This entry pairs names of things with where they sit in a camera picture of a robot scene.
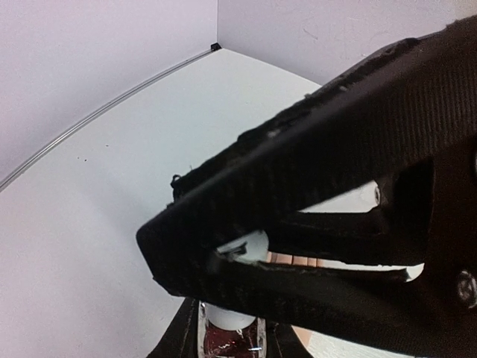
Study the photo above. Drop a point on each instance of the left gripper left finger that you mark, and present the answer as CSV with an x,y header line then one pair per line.
x,y
180,340

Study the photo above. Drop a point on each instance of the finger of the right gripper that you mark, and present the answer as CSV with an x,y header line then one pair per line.
x,y
374,174

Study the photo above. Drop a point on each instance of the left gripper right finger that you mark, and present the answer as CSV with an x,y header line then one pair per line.
x,y
283,342

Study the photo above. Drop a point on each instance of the red nail polish bottle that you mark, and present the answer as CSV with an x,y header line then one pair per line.
x,y
225,333

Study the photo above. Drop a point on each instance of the white nail polish cap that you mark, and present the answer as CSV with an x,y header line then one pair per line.
x,y
251,248

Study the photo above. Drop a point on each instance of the mannequin hand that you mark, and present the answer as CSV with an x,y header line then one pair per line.
x,y
303,334

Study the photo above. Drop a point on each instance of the aluminium back rail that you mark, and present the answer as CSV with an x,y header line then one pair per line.
x,y
20,170

